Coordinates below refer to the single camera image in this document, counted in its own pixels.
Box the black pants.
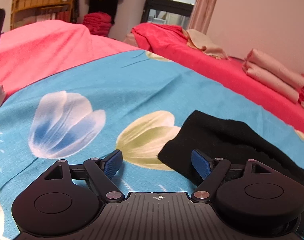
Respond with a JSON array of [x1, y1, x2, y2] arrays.
[[157, 110, 304, 186]]

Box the blue floral bed sheet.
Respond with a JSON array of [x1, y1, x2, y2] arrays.
[[0, 51, 304, 239]]

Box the pink folded towel lower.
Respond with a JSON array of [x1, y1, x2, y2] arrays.
[[242, 61, 299, 103]]

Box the beige crumpled cloth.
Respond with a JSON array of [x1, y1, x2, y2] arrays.
[[182, 29, 229, 60]]

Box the pink bed cover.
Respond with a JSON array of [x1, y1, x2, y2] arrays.
[[0, 20, 137, 96]]

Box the red folded blanket pile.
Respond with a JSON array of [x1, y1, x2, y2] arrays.
[[82, 12, 112, 37]]

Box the dark framed window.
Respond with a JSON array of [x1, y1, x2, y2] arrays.
[[141, 0, 196, 29]]

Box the pink patterned curtain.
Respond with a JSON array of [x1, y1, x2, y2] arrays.
[[188, 0, 217, 34]]

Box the wooden shelf rack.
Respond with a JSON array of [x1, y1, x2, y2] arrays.
[[10, 0, 78, 30]]

